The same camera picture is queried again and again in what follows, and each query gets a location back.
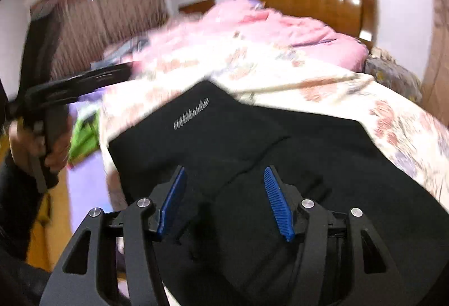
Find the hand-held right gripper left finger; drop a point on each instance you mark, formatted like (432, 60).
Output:
(172, 200)

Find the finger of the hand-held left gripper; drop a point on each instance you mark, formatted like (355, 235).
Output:
(94, 76)

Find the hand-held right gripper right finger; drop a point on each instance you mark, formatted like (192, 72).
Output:
(279, 204)

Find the black pants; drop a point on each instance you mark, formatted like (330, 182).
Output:
(315, 158)

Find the person's left forearm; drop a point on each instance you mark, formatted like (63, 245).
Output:
(17, 208)

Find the person's left hand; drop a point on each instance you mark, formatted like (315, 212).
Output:
(58, 151)

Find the green cloth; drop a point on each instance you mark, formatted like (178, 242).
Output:
(82, 139)

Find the patterned red curtain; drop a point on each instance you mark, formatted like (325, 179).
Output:
(105, 4)

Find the small wooden headboard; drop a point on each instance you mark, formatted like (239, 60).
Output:
(196, 5)

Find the floral bed sheet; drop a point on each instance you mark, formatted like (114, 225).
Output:
(315, 81)

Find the floral covered nightstand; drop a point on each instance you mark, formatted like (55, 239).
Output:
(394, 76)

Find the pink quilt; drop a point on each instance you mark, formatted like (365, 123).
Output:
(273, 29)

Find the wooden wardrobe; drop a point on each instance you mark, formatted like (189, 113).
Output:
(436, 57)

